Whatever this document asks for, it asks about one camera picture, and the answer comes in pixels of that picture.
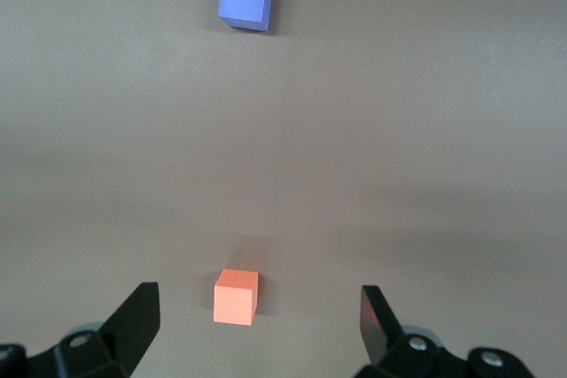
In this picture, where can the orange cube block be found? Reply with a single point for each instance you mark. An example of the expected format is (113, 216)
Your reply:
(234, 300)

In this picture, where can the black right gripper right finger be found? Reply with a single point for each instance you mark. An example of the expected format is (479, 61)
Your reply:
(376, 329)

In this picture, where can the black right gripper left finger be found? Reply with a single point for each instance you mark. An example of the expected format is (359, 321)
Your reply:
(133, 325)

